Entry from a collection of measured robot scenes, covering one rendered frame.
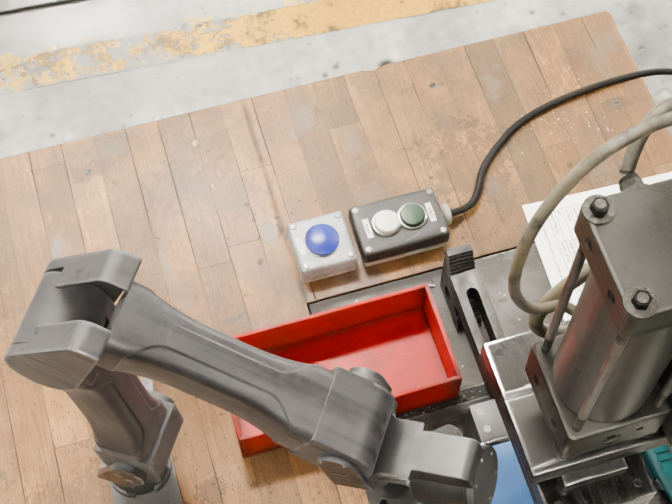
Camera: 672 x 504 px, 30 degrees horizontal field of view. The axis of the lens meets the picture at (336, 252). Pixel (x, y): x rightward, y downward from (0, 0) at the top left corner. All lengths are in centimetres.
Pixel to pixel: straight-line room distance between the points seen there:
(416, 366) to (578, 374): 48
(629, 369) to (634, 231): 13
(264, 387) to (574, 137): 72
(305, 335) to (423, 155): 29
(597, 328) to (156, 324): 34
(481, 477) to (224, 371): 23
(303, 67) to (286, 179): 121
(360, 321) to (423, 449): 41
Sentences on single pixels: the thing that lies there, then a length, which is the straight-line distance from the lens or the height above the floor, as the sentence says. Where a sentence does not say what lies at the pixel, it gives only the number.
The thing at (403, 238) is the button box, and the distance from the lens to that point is 147.
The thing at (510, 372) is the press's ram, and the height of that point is 114.
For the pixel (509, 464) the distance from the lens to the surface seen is 131.
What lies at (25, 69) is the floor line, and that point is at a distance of 282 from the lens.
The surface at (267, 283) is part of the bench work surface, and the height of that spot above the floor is 90.
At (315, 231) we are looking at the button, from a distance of 146.
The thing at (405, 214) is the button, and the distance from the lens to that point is 148.
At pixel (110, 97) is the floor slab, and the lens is 274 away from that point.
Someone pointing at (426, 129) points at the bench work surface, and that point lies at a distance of 158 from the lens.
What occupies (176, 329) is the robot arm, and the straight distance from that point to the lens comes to 99.
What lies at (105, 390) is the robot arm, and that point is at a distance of 111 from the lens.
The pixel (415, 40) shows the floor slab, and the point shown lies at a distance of 279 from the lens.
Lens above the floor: 223
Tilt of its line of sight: 63 degrees down
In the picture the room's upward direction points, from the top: straight up
